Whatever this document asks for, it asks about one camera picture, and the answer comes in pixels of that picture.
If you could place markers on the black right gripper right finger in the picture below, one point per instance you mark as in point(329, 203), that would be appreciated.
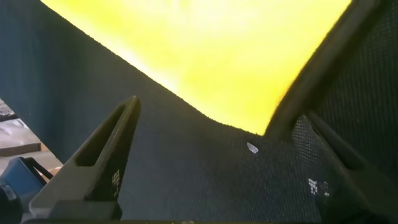
point(348, 183)

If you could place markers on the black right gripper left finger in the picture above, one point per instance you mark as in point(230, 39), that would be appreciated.
point(96, 174)

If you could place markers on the yellow towel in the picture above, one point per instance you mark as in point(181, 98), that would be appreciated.
point(211, 53)

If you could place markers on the white tape scrap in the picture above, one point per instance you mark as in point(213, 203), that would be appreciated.
point(252, 147)

